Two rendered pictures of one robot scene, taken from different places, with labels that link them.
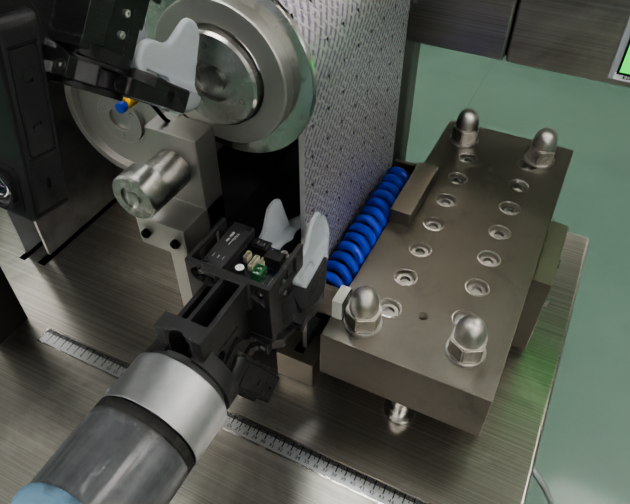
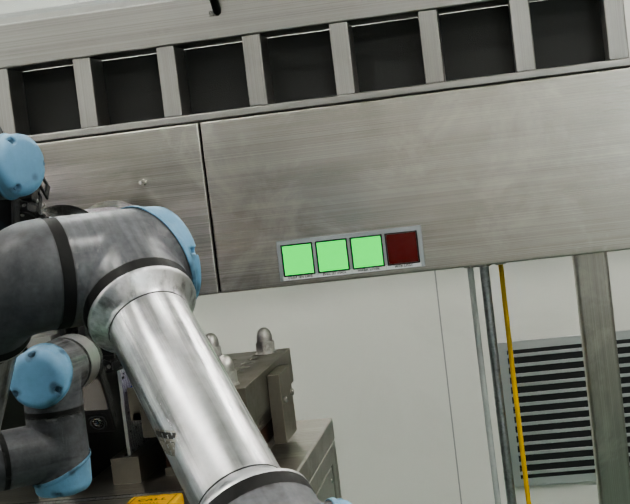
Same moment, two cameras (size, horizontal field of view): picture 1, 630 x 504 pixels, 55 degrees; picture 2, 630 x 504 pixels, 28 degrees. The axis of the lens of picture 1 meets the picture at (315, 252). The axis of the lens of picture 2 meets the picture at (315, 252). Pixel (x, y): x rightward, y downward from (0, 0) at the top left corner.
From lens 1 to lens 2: 1.52 m
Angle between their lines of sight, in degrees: 45
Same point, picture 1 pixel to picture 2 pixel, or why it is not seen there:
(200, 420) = (90, 348)
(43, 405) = not seen: outside the picture
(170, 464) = (82, 352)
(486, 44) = (205, 285)
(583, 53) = (262, 272)
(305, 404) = (139, 486)
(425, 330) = not seen: hidden behind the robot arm
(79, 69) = (30, 207)
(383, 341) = not seen: hidden behind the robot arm
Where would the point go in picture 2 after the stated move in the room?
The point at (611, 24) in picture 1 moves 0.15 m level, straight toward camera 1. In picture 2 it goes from (269, 251) to (252, 257)
